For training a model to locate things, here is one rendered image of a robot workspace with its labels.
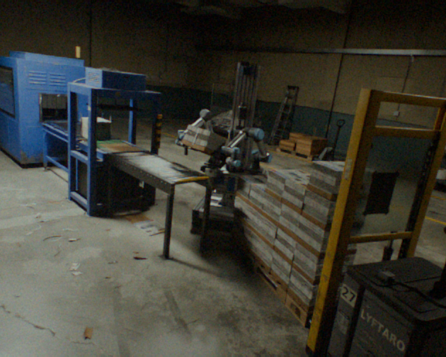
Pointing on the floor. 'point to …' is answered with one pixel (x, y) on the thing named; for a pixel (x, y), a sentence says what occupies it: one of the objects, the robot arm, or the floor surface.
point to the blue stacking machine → (36, 103)
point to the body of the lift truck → (396, 313)
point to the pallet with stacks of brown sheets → (303, 145)
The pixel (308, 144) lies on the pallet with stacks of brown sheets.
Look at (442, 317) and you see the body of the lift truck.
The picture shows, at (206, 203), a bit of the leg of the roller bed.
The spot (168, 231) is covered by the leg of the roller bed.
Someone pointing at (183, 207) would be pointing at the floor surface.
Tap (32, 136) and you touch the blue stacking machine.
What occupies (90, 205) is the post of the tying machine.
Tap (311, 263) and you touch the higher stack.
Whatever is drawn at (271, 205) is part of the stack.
